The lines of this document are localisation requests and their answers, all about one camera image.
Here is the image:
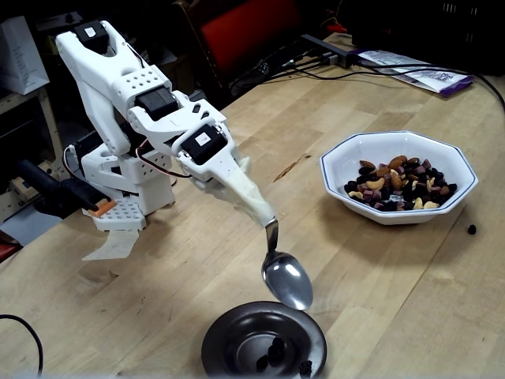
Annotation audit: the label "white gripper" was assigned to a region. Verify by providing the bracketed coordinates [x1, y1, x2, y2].
[177, 146, 248, 191]

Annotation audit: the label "bent metal spoon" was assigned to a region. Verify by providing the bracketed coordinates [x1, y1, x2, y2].
[261, 218, 315, 312]

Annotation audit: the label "dark raisin pieces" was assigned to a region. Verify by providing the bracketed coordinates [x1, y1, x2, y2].
[255, 336, 314, 376]

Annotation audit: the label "brown round plate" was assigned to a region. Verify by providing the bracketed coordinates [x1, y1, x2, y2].
[200, 301, 328, 379]

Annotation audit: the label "white octagonal bowl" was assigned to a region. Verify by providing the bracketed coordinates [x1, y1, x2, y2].
[318, 130, 479, 226]

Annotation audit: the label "cream masking tape wrap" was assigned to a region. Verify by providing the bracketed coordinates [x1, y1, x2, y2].
[196, 156, 278, 229]

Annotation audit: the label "white tape sheet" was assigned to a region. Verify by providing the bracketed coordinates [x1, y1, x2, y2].
[81, 227, 140, 261]

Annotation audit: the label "red wooden chair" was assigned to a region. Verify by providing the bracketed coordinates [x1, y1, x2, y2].
[173, 0, 305, 110]

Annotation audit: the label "grey USB hub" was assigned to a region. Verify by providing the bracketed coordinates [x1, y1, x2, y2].
[301, 33, 356, 68]

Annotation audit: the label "nut and raisin mix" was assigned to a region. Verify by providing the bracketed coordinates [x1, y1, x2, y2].
[343, 155, 458, 212]

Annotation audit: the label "black clamp with orange pad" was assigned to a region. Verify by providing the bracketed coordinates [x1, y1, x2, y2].
[15, 159, 118, 218]

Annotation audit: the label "large black slotted box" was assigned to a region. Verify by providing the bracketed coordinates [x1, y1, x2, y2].
[350, 0, 505, 78]

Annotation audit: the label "purple and white plastic bag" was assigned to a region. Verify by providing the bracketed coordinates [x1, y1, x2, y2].
[357, 49, 474, 98]

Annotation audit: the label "white paper bag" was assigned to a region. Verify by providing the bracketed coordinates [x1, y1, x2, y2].
[0, 15, 51, 96]

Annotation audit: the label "black USB cable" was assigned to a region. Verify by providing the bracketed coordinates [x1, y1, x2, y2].
[228, 58, 328, 94]

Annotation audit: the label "coloured jumper wires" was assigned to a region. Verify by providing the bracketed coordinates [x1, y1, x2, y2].
[321, 0, 350, 35]

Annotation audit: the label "wooden shelf frame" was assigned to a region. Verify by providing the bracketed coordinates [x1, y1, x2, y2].
[0, 88, 66, 186]

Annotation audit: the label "long black cable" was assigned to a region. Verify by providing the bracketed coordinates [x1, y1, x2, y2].
[0, 313, 44, 376]

